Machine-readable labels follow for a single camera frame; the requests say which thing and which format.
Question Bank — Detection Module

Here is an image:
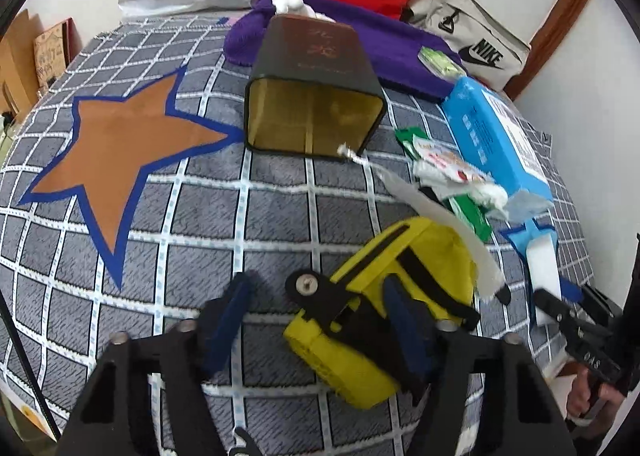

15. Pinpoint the white sponge block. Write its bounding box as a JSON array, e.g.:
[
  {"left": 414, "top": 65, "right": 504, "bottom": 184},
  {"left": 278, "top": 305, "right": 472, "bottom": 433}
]
[{"left": 525, "top": 230, "right": 562, "bottom": 326}]

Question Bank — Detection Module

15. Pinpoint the yellow black pouch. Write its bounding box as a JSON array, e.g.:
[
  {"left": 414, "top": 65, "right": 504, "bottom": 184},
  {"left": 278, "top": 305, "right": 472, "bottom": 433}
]
[{"left": 283, "top": 217, "right": 480, "bottom": 410}]

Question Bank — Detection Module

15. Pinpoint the fruit print sachet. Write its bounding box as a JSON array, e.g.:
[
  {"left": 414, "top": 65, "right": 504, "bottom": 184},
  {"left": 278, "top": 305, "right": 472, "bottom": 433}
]
[{"left": 412, "top": 135, "right": 494, "bottom": 183}]

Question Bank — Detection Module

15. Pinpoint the white drawstring pouch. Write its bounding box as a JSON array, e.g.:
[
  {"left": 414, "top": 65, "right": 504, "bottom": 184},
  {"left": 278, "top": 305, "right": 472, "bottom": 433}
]
[{"left": 271, "top": 0, "right": 333, "bottom": 22}]

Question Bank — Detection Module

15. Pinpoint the right hand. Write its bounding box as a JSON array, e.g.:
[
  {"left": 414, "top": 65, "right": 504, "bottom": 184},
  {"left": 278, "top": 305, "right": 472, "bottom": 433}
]
[{"left": 566, "top": 366, "right": 626, "bottom": 436}]

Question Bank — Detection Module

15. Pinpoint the grey checked bed cover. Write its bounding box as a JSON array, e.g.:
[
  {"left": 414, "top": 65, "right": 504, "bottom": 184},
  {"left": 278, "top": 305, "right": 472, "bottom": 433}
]
[{"left": 1, "top": 16, "right": 575, "bottom": 455}]

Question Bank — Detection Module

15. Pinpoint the blue tissue pack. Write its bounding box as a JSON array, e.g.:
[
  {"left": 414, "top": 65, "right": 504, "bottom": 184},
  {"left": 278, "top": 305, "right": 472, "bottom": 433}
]
[{"left": 440, "top": 76, "right": 553, "bottom": 223}]

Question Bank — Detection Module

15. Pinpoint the dark green tin box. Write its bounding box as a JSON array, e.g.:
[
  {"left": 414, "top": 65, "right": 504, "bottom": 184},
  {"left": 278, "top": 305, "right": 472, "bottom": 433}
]
[{"left": 244, "top": 16, "right": 387, "bottom": 159}]

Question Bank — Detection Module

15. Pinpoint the purple fluffy towel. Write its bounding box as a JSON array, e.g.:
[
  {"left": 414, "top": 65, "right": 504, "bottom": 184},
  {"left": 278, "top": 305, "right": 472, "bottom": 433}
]
[{"left": 224, "top": 0, "right": 462, "bottom": 101}]

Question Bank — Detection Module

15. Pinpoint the grey Nike bag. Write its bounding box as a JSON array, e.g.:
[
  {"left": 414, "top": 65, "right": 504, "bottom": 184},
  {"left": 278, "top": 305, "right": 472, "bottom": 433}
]
[{"left": 407, "top": 0, "right": 530, "bottom": 91}]

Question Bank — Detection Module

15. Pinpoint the brown cardboard sign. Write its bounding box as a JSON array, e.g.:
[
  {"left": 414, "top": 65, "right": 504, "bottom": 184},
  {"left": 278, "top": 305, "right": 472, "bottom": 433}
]
[{"left": 34, "top": 19, "right": 73, "bottom": 90}]

